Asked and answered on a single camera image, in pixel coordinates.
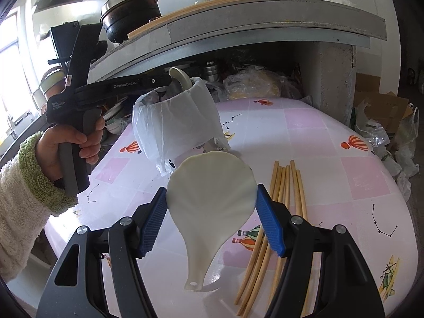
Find left forearm fleece sleeve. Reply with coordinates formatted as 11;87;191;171
0;132;78;282

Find cardboard box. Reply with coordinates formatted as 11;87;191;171
354;73;413;136

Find black cooking pot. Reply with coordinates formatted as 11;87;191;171
100;0;161;44

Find small steel spoon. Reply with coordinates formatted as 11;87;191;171
157;87;168;101

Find white plastic bag liner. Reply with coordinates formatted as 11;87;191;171
132;78;230;176

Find left hand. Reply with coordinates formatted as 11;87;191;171
35;116;107;183

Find stack of bowls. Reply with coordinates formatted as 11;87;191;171
104;106;126;135

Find wooden cutting board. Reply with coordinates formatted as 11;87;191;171
127;0;293;40

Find yellow food bag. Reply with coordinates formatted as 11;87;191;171
223;67;287;100

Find enamel basin stack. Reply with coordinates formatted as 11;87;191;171
39;66;66;100

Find pink tablecloth table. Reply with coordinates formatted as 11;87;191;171
45;98;418;317

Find floor plastic bags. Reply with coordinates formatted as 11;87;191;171
354;100;420;201

